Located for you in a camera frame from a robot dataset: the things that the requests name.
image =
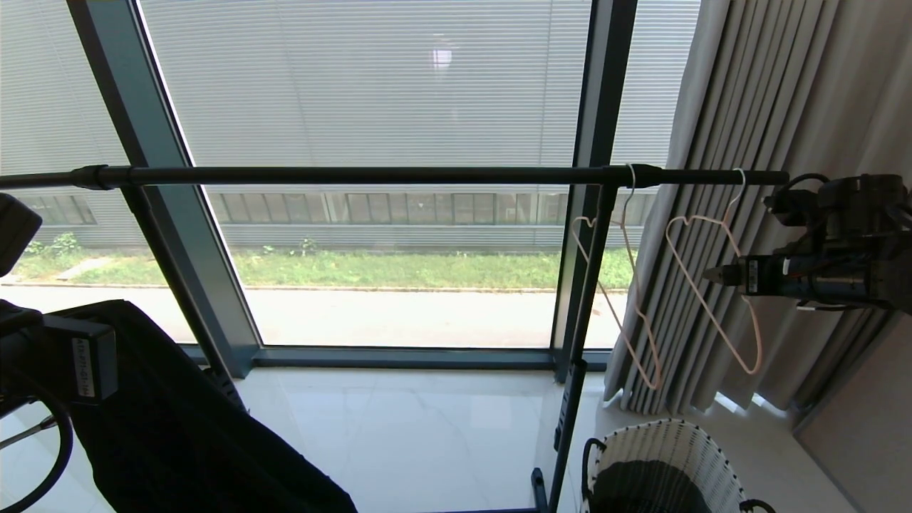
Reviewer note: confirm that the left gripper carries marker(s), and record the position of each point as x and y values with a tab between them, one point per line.
43	356

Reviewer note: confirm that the beige curtain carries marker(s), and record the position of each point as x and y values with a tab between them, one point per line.
784	107

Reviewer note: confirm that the black garment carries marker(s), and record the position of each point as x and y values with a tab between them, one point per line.
178	442

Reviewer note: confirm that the white laundry basket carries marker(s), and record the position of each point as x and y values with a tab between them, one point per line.
684	449

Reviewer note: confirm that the pink clothes hanger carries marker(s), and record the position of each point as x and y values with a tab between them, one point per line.
639	299
724	219

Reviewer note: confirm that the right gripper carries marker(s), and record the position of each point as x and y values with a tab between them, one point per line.
819	281

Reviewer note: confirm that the black clothes rack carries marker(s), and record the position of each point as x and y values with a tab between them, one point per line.
356	175

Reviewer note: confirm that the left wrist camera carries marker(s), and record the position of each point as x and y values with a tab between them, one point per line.
14	231

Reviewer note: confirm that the window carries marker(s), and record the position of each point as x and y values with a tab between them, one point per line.
164	178

